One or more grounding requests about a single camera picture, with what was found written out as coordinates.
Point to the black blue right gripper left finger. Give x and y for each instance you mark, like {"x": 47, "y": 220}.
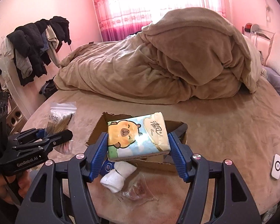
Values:
{"x": 44, "y": 202}

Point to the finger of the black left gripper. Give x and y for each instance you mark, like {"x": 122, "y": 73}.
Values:
{"x": 34, "y": 134}
{"x": 44, "y": 146}

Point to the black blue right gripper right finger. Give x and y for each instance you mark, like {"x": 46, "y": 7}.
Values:
{"x": 232, "y": 200}

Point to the zip bag of cotton swabs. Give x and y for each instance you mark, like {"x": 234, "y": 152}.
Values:
{"x": 60, "y": 116}

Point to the white socks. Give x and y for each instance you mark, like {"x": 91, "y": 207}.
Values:
{"x": 115, "y": 179}

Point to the blue Vinda tissue pack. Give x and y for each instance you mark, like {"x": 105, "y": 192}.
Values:
{"x": 107, "y": 166}

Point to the clear zip bag with snacks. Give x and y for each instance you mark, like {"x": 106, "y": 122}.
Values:
{"x": 137, "y": 193}

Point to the bear print tissue pack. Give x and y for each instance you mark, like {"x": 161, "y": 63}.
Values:
{"x": 137, "y": 137}

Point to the person's left hand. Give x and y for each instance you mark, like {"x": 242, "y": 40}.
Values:
{"x": 24, "y": 182}

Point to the grey trouser leg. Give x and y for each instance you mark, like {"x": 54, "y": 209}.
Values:
{"x": 32, "y": 175}

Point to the black bag on floor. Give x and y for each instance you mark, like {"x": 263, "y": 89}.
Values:
{"x": 48, "y": 89}

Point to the brown cardboard box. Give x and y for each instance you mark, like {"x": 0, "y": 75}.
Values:
{"x": 161, "y": 162}

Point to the white charger device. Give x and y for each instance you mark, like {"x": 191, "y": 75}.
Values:
{"x": 275, "y": 172}

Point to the pile of dark clothes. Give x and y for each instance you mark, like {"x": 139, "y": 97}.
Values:
{"x": 35, "y": 45}

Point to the beige fluffy duvet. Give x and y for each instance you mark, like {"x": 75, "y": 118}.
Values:
{"x": 191, "y": 52}

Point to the pink window curtain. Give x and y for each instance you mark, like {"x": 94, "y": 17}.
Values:
{"x": 118, "y": 19}

